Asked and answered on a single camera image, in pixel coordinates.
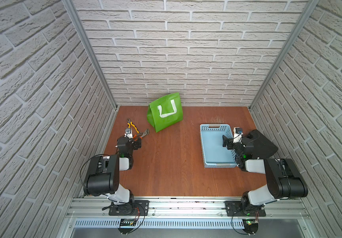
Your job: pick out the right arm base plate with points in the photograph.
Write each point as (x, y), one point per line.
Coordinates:
(236, 209)

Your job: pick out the orange handled groove pliers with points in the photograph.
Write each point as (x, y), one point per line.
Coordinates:
(141, 135)

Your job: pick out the controller board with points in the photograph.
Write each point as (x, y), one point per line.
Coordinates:
(250, 227)
(127, 226)

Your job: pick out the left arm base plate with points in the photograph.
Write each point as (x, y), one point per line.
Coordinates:
(139, 207)

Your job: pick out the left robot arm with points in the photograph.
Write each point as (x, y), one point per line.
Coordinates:
(102, 177)

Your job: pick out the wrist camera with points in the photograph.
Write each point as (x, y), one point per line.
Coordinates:
(128, 133)
(237, 134)

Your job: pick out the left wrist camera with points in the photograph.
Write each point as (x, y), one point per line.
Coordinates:
(128, 133)

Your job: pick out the yellow handled pliers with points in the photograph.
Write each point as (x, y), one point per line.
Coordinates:
(132, 126)

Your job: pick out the right controller board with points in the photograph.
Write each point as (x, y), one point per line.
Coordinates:
(250, 227)

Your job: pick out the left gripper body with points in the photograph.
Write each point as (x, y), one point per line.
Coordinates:
(135, 141)

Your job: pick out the green insulated delivery bag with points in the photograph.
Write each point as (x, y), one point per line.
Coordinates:
(165, 111)

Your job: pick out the left controller board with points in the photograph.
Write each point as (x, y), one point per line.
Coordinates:
(127, 226)

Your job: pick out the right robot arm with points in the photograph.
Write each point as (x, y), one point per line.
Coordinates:
(254, 155)

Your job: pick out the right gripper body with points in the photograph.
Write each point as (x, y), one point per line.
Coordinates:
(231, 145)

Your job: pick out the light blue plastic basket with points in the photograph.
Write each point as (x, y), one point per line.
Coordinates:
(214, 154)

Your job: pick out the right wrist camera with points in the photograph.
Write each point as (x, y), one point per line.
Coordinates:
(237, 134)

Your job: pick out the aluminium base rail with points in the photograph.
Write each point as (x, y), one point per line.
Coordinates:
(180, 213)

